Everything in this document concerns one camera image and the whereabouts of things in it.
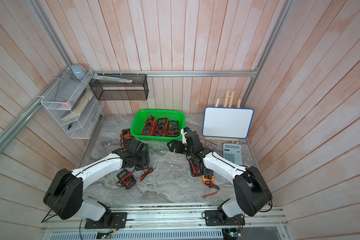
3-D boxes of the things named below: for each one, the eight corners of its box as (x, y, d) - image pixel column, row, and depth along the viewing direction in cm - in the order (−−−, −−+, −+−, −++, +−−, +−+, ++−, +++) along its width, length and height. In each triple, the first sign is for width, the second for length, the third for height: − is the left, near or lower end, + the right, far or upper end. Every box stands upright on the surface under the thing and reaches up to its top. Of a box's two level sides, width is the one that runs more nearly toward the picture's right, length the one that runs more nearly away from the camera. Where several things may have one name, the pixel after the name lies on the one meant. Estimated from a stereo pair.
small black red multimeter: (116, 189, 85) (114, 186, 82) (120, 173, 91) (118, 170, 88) (134, 189, 85) (132, 186, 82) (137, 173, 91) (135, 170, 88)
